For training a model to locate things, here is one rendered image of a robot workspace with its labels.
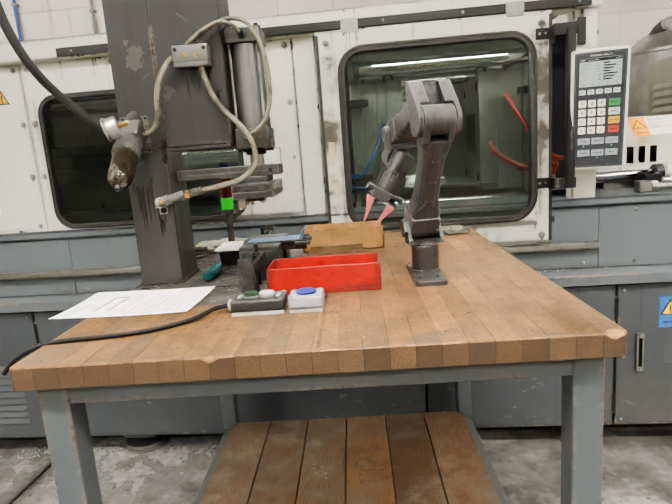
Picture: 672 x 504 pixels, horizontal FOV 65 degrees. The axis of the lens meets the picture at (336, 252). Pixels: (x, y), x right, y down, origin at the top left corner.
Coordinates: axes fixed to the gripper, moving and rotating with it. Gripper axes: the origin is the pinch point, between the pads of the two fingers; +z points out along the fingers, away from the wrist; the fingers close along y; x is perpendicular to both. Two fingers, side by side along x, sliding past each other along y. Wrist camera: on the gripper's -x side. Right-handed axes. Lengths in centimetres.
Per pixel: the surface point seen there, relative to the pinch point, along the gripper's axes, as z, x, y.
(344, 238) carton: 11.0, -22.2, 5.0
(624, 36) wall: -160, -276, -99
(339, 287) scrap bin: 12.4, 26.0, -0.5
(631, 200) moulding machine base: -40, -61, -78
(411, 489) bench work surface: 65, -4, -46
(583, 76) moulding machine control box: -67, -48, -40
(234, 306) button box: 21.2, 41.4, 16.1
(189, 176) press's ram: 9.2, 8.4, 46.1
